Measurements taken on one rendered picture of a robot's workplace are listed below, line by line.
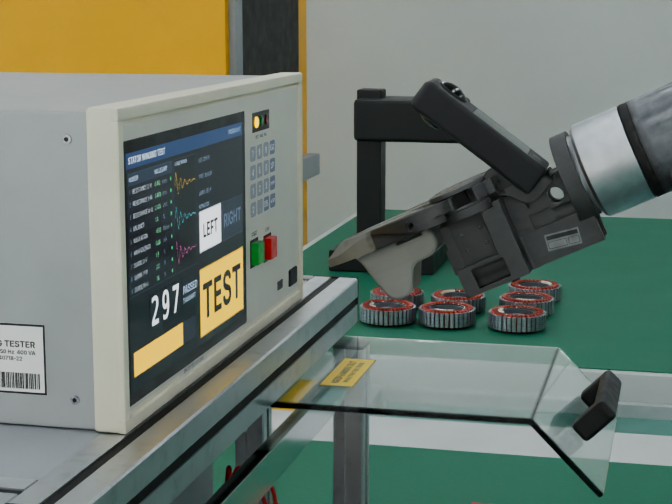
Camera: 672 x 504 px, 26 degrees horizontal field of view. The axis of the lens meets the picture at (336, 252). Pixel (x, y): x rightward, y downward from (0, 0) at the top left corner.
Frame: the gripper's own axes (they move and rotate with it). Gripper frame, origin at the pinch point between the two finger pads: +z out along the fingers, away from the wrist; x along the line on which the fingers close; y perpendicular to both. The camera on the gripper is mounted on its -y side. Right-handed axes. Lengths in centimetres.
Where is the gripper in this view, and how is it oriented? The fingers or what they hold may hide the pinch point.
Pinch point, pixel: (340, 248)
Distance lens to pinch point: 116.1
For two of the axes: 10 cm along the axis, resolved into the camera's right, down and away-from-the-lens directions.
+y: 4.1, 9.1, 0.6
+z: -8.8, 3.8, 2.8
